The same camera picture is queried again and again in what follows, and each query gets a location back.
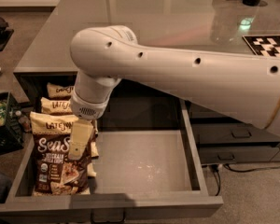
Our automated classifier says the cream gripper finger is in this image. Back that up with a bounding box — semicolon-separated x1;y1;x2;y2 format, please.
68;119;93;161

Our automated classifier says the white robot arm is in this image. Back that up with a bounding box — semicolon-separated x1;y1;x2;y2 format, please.
70;25;280;137

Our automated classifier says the black white marker tag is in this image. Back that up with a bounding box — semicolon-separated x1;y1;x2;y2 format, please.
243;35;280;57

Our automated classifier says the closed middle right drawer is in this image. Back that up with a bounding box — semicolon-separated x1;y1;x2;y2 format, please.
191;118;280;145

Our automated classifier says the closed lower right drawer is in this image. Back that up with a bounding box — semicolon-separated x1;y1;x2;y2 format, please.
198;146;280;164

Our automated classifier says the black floor cable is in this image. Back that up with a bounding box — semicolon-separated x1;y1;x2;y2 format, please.
208;161;280;197

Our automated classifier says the open grey top drawer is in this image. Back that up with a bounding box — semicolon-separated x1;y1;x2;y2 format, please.
0;101;223;224

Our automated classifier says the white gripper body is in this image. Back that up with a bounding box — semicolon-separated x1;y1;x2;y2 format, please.
70;92;107;120

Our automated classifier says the brown chip bag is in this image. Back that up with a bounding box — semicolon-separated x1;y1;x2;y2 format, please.
30;112;94;196
47;83;74;99
40;97;72;115

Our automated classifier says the closed drawer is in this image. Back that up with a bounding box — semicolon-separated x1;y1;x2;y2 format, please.
191;118;280;145
198;146;280;164

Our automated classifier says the black plastic crate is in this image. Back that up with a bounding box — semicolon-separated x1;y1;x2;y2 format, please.
0;92;23;155

